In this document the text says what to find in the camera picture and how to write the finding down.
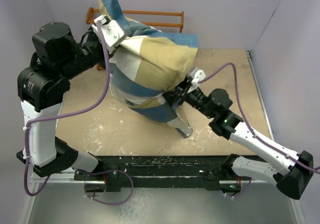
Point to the orange wooden rack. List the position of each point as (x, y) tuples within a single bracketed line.
[(161, 19)]

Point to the aluminium frame rail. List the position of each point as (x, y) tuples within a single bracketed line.
[(67, 178)]

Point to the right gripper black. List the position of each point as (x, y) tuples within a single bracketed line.
[(172, 96)]

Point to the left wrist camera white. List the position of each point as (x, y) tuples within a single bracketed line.
[(109, 31)]

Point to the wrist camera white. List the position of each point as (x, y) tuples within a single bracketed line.
[(109, 31), (195, 76)]

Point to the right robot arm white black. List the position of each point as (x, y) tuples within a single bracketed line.
[(287, 169)]

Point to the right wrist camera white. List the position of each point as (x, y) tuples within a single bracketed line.
[(195, 76)]

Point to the patchwork pillowcase blue beige white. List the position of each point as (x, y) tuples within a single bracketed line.
[(147, 64)]

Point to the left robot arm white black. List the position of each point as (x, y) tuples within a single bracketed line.
[(57, 59)]

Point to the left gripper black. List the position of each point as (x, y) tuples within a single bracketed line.
[(110, 55)]

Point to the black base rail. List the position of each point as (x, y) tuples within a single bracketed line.
[(206, 169)]

